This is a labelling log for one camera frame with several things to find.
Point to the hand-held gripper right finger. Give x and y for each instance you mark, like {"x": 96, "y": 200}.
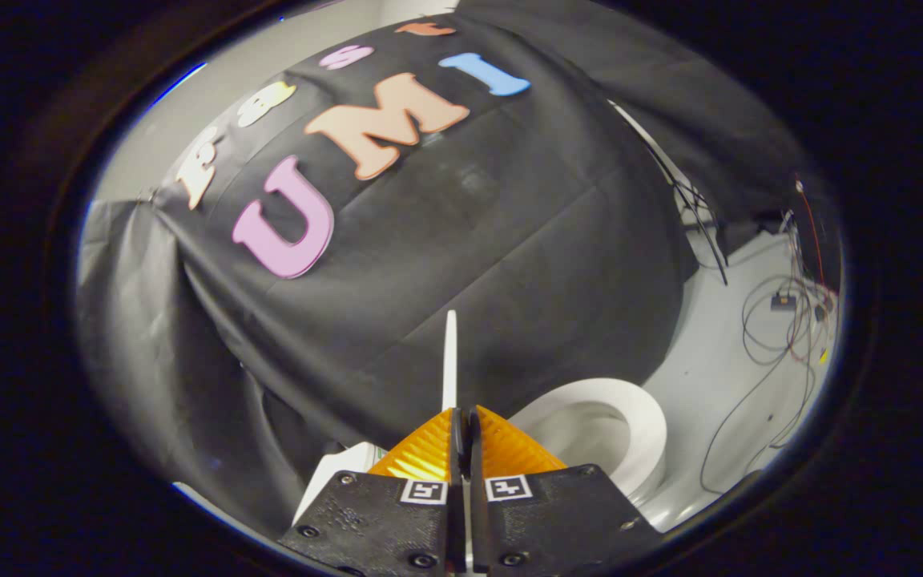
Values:
{"x": 542, "y": 521}

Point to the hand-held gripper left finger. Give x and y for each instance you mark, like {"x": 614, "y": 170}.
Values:
{"x": 397, "y": 529}

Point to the white toilet lid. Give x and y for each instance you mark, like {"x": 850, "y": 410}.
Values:
{"x": 449, "y": 361}

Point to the white ceramic toilet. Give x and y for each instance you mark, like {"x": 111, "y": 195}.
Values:
{"x": 337, "y": 481}

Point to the white toilet seat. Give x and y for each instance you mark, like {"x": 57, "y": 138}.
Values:
{"x": 642, "y": 425}

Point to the black backdrop cloth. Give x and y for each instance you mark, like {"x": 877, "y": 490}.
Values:
{"x": 670, "y": 104}
{"x": 149, "y": 336}
{"x": 509, "y": 240}

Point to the small black floor box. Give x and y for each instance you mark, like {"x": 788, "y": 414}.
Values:
{"x": 783, "y": 301}

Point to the black tripod stand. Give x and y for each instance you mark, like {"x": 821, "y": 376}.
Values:
{"x": 710, "y": 239}

